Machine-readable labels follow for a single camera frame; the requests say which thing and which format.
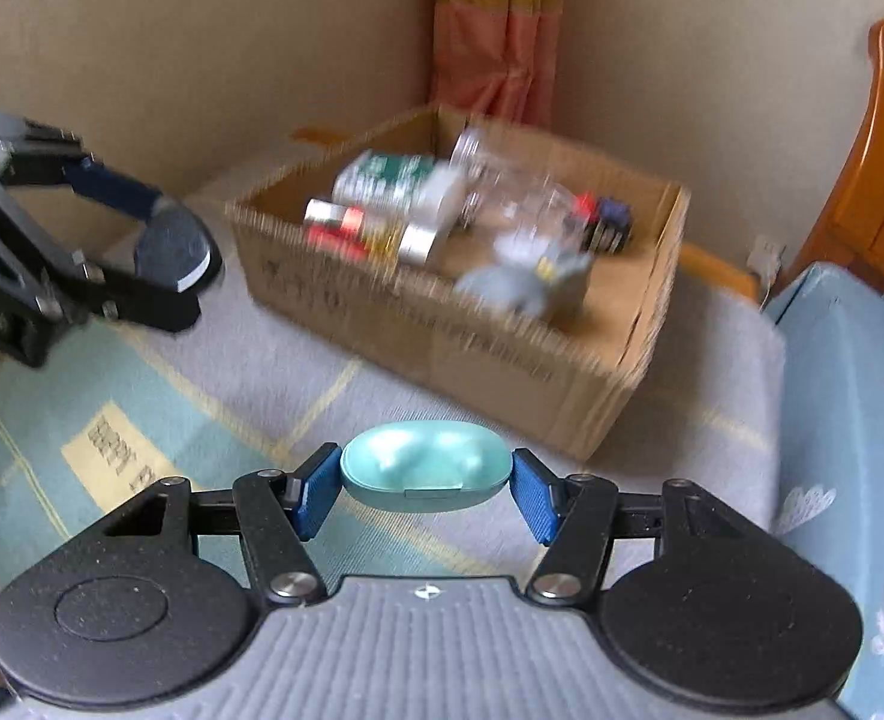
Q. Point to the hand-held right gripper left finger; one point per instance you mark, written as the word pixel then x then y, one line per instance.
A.
pixel 318 491

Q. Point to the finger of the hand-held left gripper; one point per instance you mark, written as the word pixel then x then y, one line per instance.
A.
pixel 116 187
pixel 149 304

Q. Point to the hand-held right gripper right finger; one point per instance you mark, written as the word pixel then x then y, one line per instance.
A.
pixel 536 499

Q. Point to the black dome-shaped object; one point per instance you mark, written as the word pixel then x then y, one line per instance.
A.
pixel 176 244

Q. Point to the teal earbud case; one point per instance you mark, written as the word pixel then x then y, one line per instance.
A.
pixel 423 465

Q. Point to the cardboard box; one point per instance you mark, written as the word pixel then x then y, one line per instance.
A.
pixel 487 375

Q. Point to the grey toy figure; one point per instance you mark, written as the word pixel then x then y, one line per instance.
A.
pixel 532 277

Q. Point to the red and yellow can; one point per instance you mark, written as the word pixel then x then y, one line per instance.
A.
pixel 359 232

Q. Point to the green and white box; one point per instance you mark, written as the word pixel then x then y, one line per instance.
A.
pixel 397 184

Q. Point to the black toy train red wheels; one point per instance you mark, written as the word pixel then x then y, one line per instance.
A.
pixel 603 223

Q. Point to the clear plastic cup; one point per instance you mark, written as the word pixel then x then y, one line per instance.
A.
pixel 502 184

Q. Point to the checked bed sheet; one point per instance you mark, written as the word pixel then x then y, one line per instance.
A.
pixel 224 390

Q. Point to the pink and beige curtain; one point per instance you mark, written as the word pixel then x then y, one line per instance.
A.
pixel 498 30

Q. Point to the wooden bed headboard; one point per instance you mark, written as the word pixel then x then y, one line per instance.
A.
pixel 873 180

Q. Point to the white wall charger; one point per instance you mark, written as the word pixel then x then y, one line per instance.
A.
pixel 768 255

